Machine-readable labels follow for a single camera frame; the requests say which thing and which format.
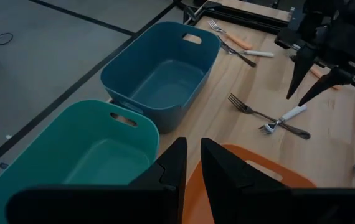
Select orange plastic bin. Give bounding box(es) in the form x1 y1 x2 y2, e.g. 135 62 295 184
182 143 317 224

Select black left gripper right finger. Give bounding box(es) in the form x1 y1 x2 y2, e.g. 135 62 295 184
200 138 355 224

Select blue plastic bin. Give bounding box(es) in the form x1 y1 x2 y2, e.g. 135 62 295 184
100 21 221 134

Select black table frame rail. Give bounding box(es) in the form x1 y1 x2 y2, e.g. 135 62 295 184
182 0 290 35

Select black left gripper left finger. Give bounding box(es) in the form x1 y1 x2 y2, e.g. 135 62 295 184
5 136 188 224

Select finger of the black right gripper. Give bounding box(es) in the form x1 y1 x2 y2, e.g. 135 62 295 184
286 45 318 100
298 66 355 107

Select green plastic bin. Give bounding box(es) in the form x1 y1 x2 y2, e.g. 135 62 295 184
0 99 160 224

